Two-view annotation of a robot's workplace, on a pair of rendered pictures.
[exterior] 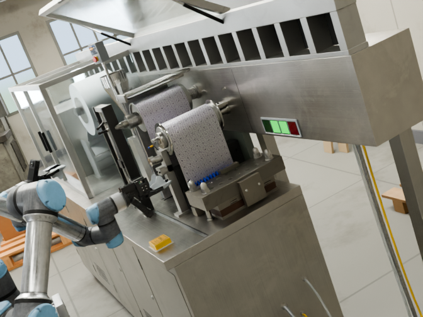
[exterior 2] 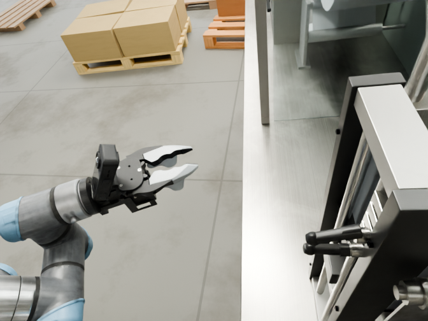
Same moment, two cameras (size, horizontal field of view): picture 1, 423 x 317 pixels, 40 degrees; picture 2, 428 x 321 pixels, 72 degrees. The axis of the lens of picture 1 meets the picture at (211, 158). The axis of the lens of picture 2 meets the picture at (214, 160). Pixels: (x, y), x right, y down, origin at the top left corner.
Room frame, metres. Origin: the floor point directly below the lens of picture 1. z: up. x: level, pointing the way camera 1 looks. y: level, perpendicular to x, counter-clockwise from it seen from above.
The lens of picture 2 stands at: (2.45, 0.42, 1.63)
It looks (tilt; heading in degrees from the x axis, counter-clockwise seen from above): 48 degrees down; 38
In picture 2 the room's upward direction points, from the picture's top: 14 degrees counter-clockwise
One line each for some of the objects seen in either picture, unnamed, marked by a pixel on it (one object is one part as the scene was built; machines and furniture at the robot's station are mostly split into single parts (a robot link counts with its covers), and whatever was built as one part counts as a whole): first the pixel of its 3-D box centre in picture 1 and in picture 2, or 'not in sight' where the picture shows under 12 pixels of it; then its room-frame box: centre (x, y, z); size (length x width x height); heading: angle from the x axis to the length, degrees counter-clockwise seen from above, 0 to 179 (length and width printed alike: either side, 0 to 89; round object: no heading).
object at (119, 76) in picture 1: (113, 78); not in sight; (3.10, 0.34, 1.50); 0.14 x 0.14 x 0.06
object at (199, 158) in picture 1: (204, 158); not in sight; (2.38, 0.03, 1.11); 0.23 x 0.01 x 0.18; 113
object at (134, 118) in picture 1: (133, 120); not in sight; (2.61, 0.27, 1.33); 0.06 x 0.06 x 0.06; 23
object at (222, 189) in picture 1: (235, 180); not in sight; (2.29, -0.06, 1.00); 0.40 x 0.16 x 0.06; 113
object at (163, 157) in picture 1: (170, 183); not in sight; (2.41, 0.21, 1.05); 0.06 x 0.05 x 0.31; 113
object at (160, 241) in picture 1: (160, 242); not in sight; (2.15, 0.31, 0.91); 0.07 x 0.07 x 0.02; 23
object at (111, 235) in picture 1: (107, 233); not in sight; (2.19, 0.49, 1.01); 0.11 x 0.08 x 0.11; 62
